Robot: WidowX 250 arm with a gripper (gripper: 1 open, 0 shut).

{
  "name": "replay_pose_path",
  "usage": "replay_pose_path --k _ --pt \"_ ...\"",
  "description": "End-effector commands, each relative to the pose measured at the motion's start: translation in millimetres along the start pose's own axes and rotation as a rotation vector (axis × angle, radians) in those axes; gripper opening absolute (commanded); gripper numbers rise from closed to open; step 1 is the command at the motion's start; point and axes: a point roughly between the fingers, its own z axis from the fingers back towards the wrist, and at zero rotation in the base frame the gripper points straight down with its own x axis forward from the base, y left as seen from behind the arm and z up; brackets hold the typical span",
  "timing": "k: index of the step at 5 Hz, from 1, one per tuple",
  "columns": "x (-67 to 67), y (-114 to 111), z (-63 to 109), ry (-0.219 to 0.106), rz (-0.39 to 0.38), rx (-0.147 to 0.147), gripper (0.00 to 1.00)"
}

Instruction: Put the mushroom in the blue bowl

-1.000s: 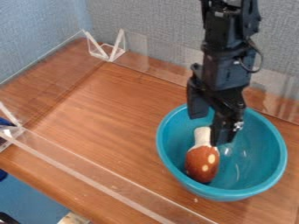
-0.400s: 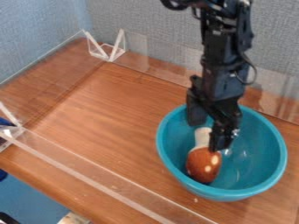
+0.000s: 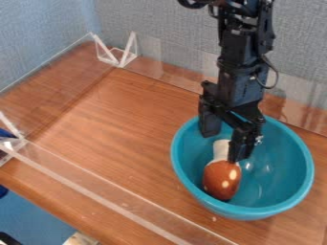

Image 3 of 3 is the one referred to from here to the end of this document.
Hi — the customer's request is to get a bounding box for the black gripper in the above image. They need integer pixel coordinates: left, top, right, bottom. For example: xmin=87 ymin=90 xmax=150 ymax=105
xmin=198 ymin=63 xmax=270 ymax=163

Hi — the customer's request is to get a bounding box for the brown toy mushroom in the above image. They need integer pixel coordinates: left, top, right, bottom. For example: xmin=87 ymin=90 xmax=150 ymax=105
xmin=202 ymin=140 xmax=242 ymax=201

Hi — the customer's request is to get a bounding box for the blue plastic bowl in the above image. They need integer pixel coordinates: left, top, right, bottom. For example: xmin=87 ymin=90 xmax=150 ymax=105
xmin=170 ymin=117 xmax=314 ymax=221

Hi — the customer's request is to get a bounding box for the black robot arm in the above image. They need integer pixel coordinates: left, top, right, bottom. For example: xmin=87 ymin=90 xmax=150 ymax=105
xmin=176 ymin=0 xmax=277 ymax=163

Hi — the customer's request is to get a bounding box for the clear acrylic back barrier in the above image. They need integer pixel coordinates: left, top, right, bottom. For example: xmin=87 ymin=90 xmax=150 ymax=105
xmin=126 ymin=33 xmax=327 ymax=137

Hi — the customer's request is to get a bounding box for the clear acrylic barrier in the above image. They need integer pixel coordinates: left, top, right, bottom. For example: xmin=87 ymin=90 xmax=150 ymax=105
xmin=0 ymin=112 xmax=238 ymax=245
xmin=126 ymin=33 xmax=327 ymax=137

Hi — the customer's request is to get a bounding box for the clear acrylic front barrier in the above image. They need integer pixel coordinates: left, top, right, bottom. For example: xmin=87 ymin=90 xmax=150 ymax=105
xmin=0 ymin=112 xmax=238 ymax=245

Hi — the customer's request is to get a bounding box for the blue object at left edge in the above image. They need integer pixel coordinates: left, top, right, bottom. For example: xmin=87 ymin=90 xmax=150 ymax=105
xmin=0 ymin=127 xmax=18 ymax=199

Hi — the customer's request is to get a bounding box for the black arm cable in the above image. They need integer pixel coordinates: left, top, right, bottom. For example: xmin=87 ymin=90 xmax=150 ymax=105
xmin=253 ymin=54 xmax=282 ymax=90

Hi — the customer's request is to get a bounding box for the clear acrylic corner bracket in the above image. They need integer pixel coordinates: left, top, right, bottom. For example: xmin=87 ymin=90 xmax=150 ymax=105
xmin=91 ymin=32 xmax=138 ymax=68

